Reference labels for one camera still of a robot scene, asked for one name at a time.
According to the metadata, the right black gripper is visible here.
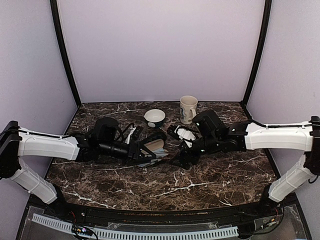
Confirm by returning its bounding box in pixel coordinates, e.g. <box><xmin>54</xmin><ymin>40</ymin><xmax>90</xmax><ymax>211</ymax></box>
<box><xmin>169</xmin><ymin>133</ymin><xmax>221</xmax><ymax>170</ymax></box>

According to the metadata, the white seahorse mug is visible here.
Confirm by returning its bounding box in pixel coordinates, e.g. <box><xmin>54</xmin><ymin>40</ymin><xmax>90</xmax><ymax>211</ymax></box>
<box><xmin>180</xmin><ymin>95</ymin><xmax>198</xmax><ymax>125</ymax></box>

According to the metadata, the black frame post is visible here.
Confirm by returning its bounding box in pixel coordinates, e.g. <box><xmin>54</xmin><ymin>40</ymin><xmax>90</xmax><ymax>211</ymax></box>
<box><xmin>240</xmin><ymin>0</ymin><xmax>272</xmax><ymax>108</ymax></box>
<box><xmin>49</xmin><ymin>0</ymin><xmax>82</xmax><ymax>108</ymax></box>

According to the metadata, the black checkered glasses case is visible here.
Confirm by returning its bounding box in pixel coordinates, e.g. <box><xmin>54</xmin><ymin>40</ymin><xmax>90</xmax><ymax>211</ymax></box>
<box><xmin>146</xmin><ymin>131</ymin><xmax>167</xmax><ymax>143</ymax></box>

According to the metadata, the black front rail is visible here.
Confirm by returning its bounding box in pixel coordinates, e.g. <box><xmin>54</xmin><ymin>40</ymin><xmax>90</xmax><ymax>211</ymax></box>
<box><xmin>24</xmin><ymin>194</ymin><xmax>298</xmax><ymax>227</ymax></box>

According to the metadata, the left black frame post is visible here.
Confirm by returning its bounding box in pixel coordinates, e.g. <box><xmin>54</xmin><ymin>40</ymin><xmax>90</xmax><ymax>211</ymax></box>
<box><xmin>49</xmin><ymin>0</ymin><xmax>82</xmax><ymax>108</ymax></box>

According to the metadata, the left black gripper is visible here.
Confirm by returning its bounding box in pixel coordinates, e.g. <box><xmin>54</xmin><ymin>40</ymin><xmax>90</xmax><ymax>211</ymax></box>
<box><xmin>99</xmin><ymin>139</ymin><xmax>156</xmax><ymax>167</ymax></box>

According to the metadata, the white and navy bowl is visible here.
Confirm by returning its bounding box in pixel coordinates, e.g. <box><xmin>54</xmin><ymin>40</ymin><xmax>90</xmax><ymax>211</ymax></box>
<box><xmin>144</xmin><ymin>109</ymin><xmax>166</xmax><ymax>129</ymax></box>

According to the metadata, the white slotted cable duct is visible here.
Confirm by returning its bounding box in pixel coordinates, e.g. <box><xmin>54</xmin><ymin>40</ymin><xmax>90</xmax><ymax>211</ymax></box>
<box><xmin>31</xmin><ymin>213</ymin><xmax>239</xmax><ymax>240</ymax></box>

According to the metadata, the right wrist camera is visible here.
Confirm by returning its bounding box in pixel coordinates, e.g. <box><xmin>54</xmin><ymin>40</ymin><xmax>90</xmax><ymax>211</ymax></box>
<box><xmin>167</xmin><ymin>125</ymin><xmax>197</xmax><ymax>148</ymax></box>

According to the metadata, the right black frame post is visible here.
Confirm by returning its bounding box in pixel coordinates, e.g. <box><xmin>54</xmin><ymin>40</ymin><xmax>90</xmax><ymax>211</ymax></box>
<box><xmin>240</xmin><ymin>0</ymin><xmax>272</xmax><ymax>108</ymax></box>

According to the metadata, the light blue cloth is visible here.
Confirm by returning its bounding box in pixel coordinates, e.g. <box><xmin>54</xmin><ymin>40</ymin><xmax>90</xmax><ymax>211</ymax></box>
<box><xmin>137</xmin><ymin>147</ymin><xmax>169</xmax><ymax>168</ymax></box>

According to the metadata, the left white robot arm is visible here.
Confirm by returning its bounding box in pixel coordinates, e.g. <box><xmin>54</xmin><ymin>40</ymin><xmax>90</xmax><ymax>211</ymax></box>
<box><xmin>0</xmin><ymin>117</ymin><xmax>166</xmax><ymax>218</ymax></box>

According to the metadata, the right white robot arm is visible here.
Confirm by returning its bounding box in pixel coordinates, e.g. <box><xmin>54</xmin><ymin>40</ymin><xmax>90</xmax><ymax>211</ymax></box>
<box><xmin>167</xmin><ymin>110</ymin><xmax>320</xmax><ymax>217</ymax></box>

